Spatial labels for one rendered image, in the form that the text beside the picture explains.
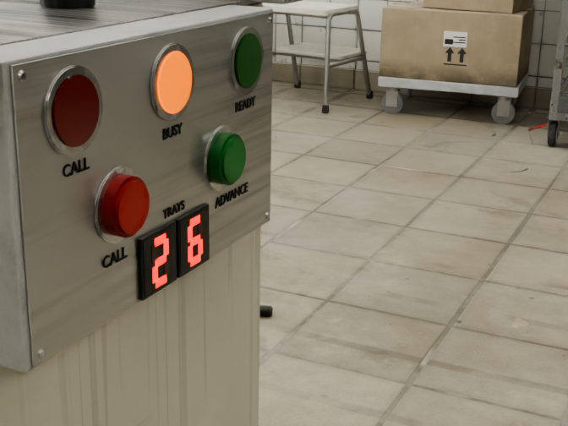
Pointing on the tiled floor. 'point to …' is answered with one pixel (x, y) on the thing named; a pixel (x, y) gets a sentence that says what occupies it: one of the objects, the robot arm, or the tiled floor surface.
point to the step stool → (319, 9)
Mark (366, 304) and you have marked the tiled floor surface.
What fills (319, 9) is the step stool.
